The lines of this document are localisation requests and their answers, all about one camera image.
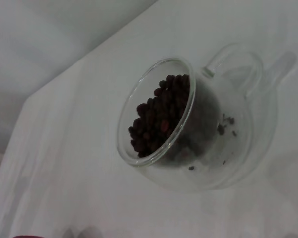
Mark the coffee bean pile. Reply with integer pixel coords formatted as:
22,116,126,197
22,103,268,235
128,73,222,162

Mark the double-walled glass cup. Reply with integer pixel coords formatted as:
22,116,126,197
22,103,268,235
116,42,276,192

